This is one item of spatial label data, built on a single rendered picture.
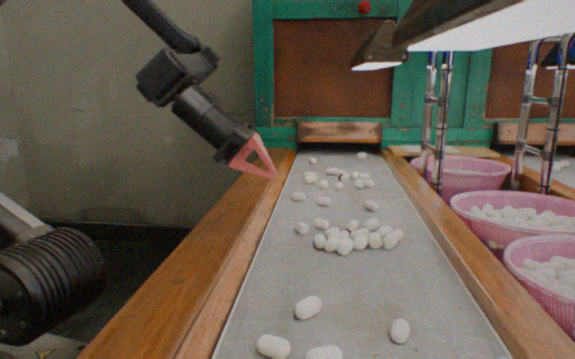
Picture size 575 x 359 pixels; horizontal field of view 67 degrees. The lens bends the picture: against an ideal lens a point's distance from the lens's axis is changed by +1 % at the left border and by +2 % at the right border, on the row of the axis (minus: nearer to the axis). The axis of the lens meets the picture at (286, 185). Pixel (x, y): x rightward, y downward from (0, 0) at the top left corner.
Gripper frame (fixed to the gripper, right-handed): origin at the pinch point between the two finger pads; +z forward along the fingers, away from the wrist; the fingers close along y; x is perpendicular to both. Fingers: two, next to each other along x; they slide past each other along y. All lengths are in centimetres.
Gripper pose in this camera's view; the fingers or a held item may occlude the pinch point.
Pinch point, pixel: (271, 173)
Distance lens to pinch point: 74.6
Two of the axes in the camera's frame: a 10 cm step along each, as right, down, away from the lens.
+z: 7.6, 6.4, 0.8
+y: 0.9, -2.4, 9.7
